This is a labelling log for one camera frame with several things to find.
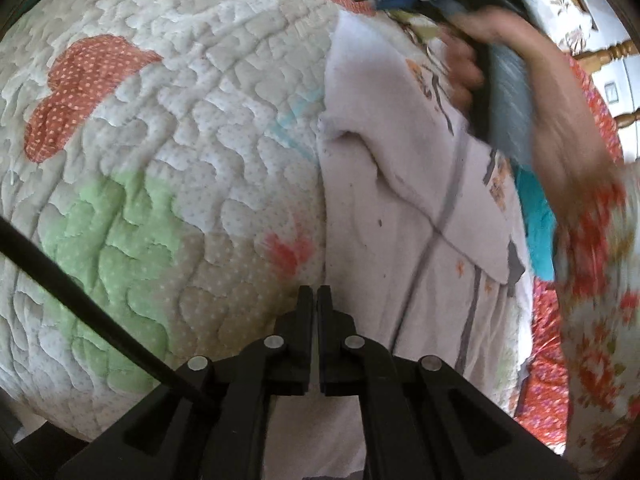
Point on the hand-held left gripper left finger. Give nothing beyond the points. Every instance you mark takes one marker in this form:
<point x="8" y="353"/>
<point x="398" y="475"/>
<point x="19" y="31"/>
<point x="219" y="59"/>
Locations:
<point x="303" y="322"/>

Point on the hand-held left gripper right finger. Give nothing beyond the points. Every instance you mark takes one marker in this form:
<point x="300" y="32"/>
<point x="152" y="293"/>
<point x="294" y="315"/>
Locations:
<point x="326" y="322"/>

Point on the white striped towel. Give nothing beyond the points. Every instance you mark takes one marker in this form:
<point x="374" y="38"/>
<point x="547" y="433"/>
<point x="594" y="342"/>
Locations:
<point x="400" y="185"/>

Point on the person's right forearm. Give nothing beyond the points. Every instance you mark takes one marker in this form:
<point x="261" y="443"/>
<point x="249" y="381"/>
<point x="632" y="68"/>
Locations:
<point x="575" y="135"/>

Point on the person's right hand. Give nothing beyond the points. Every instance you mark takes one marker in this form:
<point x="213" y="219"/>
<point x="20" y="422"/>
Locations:
<point x="465" y="65"/>

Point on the white floral pillow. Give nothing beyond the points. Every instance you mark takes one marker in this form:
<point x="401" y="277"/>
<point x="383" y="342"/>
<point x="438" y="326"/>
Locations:
<point x="555" y="5"/>

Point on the wooden turned railing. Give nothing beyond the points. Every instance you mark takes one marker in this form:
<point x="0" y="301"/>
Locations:
<point x="620" y="50"/>

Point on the orange floral sheet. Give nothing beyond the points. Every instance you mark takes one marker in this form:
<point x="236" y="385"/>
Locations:
<point x="547" y="360"/>

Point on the teal cloth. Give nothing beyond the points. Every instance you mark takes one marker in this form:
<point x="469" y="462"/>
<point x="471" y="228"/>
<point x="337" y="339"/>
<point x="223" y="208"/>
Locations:
<point x="540" y="240"/>

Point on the quilted heart patch blanket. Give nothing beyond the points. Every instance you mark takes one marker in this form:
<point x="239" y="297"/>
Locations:
<point x="175" y="110"/>

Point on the white wall switch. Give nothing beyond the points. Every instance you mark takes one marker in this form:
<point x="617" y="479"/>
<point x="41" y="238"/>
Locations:
<point x="611" y="92"/>

